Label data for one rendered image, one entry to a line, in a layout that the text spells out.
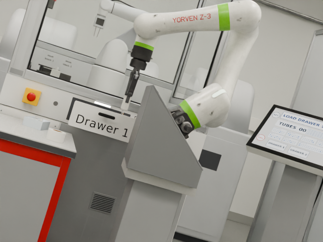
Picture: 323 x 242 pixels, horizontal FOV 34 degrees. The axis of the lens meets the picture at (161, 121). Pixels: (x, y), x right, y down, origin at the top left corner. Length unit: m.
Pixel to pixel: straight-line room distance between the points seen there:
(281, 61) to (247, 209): 1.74
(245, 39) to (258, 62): 3.73
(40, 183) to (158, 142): 0.47
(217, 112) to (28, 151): 0.74
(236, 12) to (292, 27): 4.04
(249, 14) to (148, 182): 0.81
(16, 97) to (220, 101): 1.00
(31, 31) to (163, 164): 0.98
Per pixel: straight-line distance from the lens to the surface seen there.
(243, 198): 6.20
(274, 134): 2.60
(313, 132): 2.61
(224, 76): 2.32
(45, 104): 2.57
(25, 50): 2.57
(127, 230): 2.09
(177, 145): 1.97
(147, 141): 1.96
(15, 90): 2.58
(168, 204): 2.09
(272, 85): 6.16
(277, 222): 2.62
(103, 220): 2.68
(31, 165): 2.01
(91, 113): 2.30
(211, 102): 2.10
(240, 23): 2.25
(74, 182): 2.63
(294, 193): 2.60
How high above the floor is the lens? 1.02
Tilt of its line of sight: 2 degrees down
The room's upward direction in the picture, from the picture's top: 18 degrees clockwise
